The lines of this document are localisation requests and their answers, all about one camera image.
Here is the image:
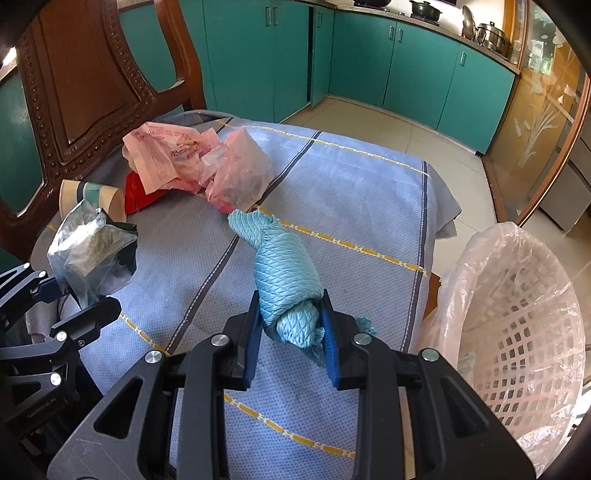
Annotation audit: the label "white lattice waste basket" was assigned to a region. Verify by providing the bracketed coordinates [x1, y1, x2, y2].
[418, 222, 588, 480]

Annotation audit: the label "dark silver-lined foil bag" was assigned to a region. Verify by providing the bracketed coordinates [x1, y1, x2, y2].
[47, 199, 138, 309]

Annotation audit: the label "light blue striped towel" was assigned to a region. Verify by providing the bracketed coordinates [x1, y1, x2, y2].
[28, 111, 462, 480]

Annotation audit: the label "light blue net cloth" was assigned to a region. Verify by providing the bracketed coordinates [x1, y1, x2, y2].
[228, 209, 377, 367]

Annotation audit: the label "tan paper cup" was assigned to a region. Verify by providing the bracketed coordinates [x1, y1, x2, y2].
[59, 180, 127, 223]

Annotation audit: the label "white drawer cabinet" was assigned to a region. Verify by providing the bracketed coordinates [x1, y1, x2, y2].
[538, 138, 591, 236]

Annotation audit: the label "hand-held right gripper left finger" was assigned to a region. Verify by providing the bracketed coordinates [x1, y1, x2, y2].
[46, 290, 264, 480]

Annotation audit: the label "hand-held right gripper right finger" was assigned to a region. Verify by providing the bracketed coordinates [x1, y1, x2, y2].
[321, 290, 546, 480]

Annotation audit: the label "red packet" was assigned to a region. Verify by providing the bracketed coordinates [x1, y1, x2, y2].
[124, 170, 168, 214]

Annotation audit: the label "pink printed plastic bag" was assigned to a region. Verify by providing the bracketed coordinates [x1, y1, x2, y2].
[122, 122, 223, 195]

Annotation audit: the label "teal kitchen cabinets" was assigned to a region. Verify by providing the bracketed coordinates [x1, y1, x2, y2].
[117, 0, 518, 155]

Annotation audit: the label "etched glass sliding door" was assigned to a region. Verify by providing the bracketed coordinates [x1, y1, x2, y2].
[480, 0, 591, 232]

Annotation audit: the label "pink lattice plastic basket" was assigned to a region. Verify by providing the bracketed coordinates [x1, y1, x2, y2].
[431, 224, 585, 462]

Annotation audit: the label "carved wooden chair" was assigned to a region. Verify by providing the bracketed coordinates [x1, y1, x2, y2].
[0, 0, 206, 273]

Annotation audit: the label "steel pot lid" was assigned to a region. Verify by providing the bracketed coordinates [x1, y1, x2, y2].
[462, 6, 479, 40]

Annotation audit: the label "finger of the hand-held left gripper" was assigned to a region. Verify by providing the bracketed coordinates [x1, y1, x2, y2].
[0, 296, 122, 377]
[0, 263, 71, 324]

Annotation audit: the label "black cooking pot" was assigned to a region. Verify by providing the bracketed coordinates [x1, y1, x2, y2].
[410, 0, 443, 20]

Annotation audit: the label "translucent pink plastic bag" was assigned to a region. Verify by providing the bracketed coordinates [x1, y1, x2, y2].
[198, 129, 274, 214]

